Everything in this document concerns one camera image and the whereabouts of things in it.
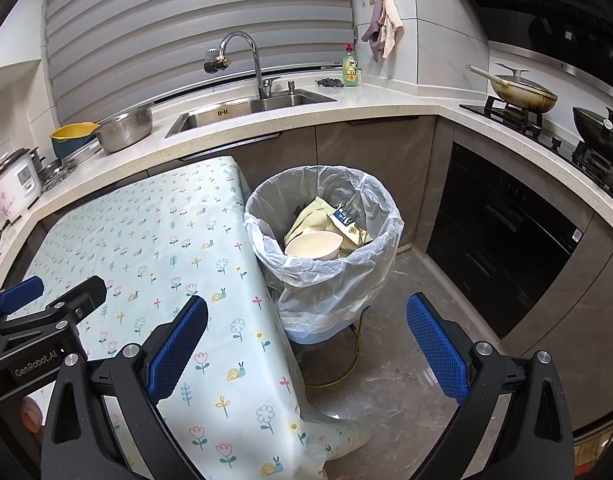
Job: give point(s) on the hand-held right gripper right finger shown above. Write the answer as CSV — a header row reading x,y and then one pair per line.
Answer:
x,y
436,347

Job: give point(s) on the purple hanging cloth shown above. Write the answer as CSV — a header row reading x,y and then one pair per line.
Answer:
x,y
372,35

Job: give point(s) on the white paper bowl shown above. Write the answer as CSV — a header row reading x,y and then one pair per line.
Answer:
x,y
311,246

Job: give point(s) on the sink soap dispenser pump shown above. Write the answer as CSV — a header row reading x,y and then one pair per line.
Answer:
x,y
291,87

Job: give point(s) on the person's left hand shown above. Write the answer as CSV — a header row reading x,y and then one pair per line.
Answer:
x,y
30,415

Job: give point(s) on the floral tablecloth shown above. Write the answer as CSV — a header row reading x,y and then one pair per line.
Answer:
x,y
146,260

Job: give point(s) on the blue basin with yellow rim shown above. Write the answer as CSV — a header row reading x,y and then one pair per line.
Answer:
x,y
71,142

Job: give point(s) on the green dish soap bottle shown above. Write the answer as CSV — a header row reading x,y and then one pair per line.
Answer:
x,y
352,71

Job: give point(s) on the steel colander bowl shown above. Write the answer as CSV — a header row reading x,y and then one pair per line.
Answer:
x,y
126,130

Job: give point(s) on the beige hanging cloth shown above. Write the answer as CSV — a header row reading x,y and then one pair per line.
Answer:
x,y
390,25

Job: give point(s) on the chrome kitchen faucet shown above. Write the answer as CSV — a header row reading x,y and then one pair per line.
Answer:
x,y
259,70

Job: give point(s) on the steel kitchen sink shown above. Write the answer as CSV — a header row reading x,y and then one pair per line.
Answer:
x,y
246,110

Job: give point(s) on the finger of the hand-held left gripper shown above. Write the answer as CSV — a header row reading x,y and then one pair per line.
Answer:
x,y
86,297
21,292

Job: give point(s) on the brown base cabinet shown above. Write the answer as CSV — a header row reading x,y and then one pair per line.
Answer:
x,y
376,145

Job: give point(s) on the dark scouring pad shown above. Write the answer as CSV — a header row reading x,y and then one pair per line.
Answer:
x,y
329,82

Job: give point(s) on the gas stove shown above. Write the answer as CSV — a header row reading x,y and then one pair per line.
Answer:
x,y
526,120

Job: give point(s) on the black wok with lid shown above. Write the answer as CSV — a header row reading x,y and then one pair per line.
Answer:
x,y
601,137

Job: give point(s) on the trash bin with clear liner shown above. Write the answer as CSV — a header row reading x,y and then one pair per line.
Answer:
x,y
366,240

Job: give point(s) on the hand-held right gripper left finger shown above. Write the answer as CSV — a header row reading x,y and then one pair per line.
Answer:
x,y
179,347

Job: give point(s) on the beige paper carton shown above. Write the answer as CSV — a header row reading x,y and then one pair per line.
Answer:
x,y
311,217

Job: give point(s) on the white rice cooker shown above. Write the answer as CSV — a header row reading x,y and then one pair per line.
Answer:
x,y
14,187

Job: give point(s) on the beige wok with glass lid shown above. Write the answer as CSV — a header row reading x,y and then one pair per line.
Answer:
x,y
523,92

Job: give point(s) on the steel steamer plate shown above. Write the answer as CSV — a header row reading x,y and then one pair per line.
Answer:
x,y
56,172

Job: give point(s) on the black built-in oven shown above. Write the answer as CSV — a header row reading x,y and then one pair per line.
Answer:
x,y
496,240

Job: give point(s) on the grey window blind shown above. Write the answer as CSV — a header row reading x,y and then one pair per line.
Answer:
x,y
186,25

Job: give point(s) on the black range hood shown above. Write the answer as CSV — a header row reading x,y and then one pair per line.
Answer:
x,y
546,0

